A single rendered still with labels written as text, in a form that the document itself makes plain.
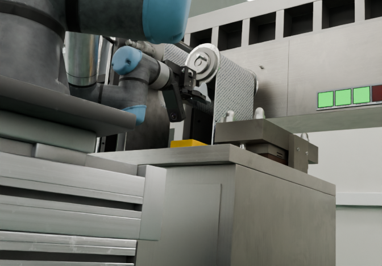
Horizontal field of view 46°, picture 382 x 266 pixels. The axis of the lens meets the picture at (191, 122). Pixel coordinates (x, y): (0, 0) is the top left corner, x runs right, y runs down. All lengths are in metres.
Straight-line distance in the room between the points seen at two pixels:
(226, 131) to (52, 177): 0.90
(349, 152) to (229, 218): 3.10
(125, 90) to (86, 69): 0.11
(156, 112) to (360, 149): 2.53
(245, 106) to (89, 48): 0.70
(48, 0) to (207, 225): 0.66
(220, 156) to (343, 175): 3.07
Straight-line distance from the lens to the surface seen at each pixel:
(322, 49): 1.70
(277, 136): 1.36
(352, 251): 3.98
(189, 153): 1.07
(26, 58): 0.50
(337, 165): 4.07
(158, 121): 1.81
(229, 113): 1.37
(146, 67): 1.17
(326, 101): 1.62
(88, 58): 1.08
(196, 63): 1.51
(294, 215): 1.29
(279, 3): 1.88
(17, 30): 0.52
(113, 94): 1.13
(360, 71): 1.62
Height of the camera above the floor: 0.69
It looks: 14 degrees up
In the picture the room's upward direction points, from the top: 5 degrees clockwise
